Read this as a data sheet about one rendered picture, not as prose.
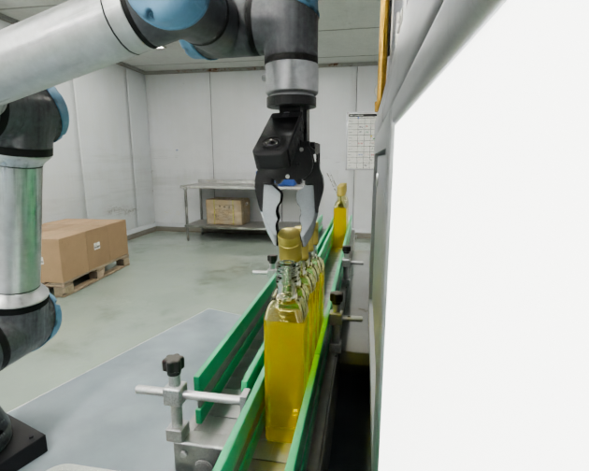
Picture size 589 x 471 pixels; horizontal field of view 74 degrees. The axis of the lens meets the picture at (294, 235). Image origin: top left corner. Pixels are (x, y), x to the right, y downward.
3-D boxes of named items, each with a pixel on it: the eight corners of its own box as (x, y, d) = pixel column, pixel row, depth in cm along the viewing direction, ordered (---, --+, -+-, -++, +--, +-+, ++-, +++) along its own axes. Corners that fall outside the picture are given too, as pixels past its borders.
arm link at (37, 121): (-51, 366, 72) (-67, 52, 58) (19, 329, 86) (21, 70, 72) (4, 385, 70) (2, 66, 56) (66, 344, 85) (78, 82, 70)
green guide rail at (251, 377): (248, 430, 58) (247, 381, 56) (242, 430, 58) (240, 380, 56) (335, 228, 227) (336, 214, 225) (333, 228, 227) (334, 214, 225)
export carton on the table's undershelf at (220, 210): (205, 223, 626) (204, 199, 618) (217, 220, 667) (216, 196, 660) (241, 225, 609) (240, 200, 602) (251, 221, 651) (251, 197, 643)
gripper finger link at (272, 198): (284, 239, 63) (293, 182, 61) (276, 247, 57) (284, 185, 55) (266, 235, 64) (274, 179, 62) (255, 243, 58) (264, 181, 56)
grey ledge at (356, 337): (379, 394, 83) (380, 346, 81) (337, 391, 85) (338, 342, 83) (371, 271, 175) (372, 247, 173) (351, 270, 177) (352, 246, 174)
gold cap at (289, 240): (300, 264, 58) (298, 240, 55) (277, 263, 58) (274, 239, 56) (304, 250, 60) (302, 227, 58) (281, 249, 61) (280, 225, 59)
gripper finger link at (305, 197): (326, 238, 62) (318, 179, 60) (322, 246, 56) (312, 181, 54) (308, 240, 62) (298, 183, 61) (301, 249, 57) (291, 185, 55)
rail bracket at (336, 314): (361, 359, 80) (363, 297, 78) (328, 356, 81) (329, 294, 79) (361, 349, 84) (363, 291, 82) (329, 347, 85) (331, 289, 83)
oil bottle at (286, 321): (303, 446, 55) (303, 304, 51) (264, 441, 56) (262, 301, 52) (308, 420, 61) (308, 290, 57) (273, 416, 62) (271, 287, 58)
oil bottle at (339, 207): (345, 248, 177) (346, 186, 172) (332, 248, 178) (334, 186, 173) (345, 246, 183) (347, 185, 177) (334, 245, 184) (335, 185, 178)
